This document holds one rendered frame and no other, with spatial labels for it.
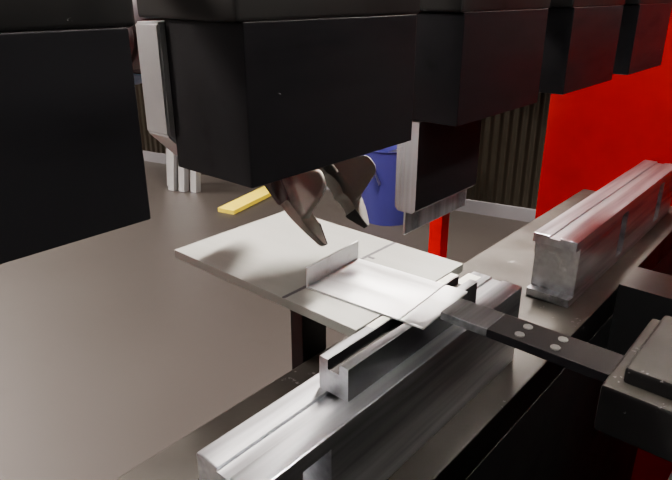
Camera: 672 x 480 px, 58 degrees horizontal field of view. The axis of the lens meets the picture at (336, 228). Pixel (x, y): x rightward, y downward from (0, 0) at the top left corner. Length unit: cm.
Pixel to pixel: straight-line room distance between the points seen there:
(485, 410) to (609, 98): 85
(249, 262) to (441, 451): 27
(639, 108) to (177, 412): 159
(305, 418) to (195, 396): 169
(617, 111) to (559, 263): 56
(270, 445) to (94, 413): 175
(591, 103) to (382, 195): 221
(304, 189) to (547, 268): 42
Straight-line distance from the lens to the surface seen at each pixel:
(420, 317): 54
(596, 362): 51
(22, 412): 228
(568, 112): 139
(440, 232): 256
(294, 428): 47
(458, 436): 62
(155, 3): 34
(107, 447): 204
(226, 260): 66
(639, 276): 99
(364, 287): 59
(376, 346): 50
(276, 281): 60
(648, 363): 47
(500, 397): 67
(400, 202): 50
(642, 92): 134
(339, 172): 62
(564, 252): 86
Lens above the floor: 127
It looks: 21 degrees down
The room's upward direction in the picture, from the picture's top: straight up
